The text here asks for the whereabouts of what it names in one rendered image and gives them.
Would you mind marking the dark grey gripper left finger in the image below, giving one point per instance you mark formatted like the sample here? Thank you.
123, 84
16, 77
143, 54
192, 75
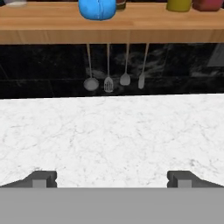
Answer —
40, 178

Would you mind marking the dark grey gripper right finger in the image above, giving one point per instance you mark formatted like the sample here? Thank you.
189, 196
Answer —
182, 178

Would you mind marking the grey hanging narrow turner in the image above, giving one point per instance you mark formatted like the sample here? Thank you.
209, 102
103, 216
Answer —
142, 78

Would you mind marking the grey hanging ladle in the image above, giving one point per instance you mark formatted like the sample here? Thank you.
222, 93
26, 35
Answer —
91, 81

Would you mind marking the grey hanging slotted spatula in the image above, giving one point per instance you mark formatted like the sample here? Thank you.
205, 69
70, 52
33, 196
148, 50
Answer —
108, 83

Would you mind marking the yellow-green cup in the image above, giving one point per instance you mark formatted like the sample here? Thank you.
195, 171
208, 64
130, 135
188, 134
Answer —
179, 5

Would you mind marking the red container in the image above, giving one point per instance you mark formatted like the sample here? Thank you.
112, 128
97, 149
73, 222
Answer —
207, 4

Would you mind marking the white bowl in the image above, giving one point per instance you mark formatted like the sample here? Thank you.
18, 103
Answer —
16, 3

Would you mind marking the blue round pot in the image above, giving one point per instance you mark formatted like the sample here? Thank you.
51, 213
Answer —
97, 9

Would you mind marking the dark glass jar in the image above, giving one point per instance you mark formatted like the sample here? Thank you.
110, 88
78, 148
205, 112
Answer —
120, 4

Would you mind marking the wooden wall shelf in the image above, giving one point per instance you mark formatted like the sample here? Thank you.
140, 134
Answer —
116, 27

